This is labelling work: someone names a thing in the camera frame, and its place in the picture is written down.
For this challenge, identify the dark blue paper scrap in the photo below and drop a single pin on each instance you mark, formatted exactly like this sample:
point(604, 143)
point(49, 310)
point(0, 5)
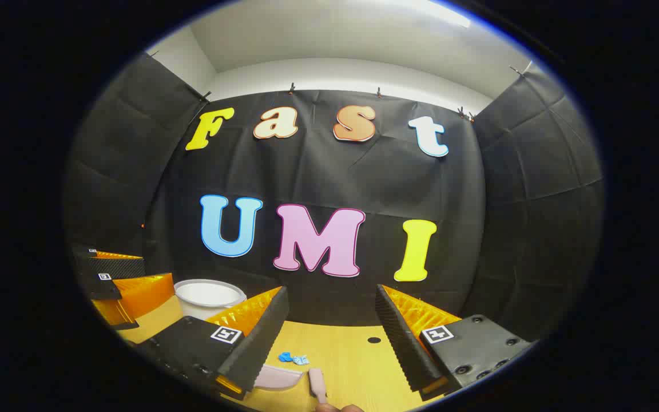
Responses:
point(285, 357)

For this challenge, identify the white ribbed garbage bin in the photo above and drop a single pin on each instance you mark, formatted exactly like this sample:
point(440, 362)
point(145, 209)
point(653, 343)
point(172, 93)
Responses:
point(209, 294)

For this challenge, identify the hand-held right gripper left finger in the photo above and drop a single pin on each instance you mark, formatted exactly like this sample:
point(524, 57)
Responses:
point(255, 349)

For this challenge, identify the small lilac broom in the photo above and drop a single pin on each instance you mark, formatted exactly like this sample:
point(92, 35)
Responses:
point(317, 380)

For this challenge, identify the light blue paper scrap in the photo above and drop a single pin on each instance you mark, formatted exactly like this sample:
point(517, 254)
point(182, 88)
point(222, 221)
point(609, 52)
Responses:
point(301, 360)

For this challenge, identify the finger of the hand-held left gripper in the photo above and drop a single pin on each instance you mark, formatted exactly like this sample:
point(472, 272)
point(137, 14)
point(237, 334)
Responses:
point(118, 268)
point(103, 288)

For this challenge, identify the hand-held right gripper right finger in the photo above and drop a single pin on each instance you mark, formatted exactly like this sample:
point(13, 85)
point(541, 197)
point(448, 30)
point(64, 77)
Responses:
point(404, 349)

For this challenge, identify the small lilac dustpan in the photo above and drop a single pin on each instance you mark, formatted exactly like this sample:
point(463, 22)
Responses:
point(278, 377)

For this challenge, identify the wooden desktop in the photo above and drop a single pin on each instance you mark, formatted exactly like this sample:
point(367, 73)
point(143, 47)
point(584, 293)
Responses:
point(352, 355)

